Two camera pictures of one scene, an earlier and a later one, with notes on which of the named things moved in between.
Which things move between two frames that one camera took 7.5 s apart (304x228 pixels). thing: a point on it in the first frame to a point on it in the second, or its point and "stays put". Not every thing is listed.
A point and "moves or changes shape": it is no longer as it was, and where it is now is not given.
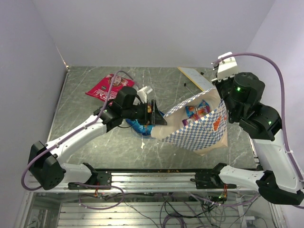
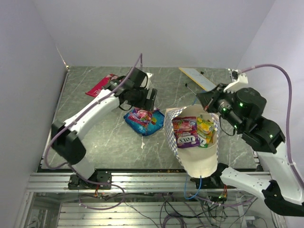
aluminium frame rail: [141, 183] stays put
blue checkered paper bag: [204, 136] to [197, 162]
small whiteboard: [197, 78] stays put
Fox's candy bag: [188, 121] moves or changes shape
